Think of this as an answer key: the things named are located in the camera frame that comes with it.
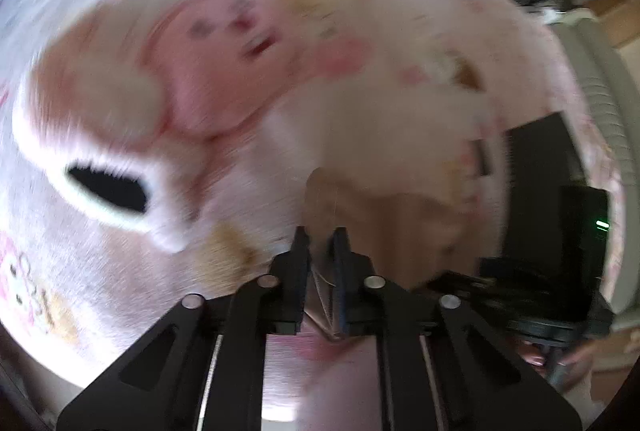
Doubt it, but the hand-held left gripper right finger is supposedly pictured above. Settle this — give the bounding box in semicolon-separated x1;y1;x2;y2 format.
330;227;583;431

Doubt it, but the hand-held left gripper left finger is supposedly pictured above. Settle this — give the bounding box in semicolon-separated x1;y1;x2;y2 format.
57;226;311;431

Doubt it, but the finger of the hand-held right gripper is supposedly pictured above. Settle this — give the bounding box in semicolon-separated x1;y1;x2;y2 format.
427;256;511;307

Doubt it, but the tan cardboard piece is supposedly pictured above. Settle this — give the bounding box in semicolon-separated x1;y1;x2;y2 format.
304;168;463;342

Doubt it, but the dark storage box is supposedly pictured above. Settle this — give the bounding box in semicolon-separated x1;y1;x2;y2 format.
504;112;588;262

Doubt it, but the pink plush towel with face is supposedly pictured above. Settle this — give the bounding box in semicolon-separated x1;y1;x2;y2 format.
14;0;301;254

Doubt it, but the person's right hand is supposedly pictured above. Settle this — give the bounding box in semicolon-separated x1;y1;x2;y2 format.
517;336;616;384

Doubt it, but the pink printed blanket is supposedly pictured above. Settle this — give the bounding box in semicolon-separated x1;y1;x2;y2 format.
0;0;626;387

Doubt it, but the grey padded bed headboard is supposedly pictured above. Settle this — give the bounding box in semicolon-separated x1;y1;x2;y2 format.
545;8;640;332

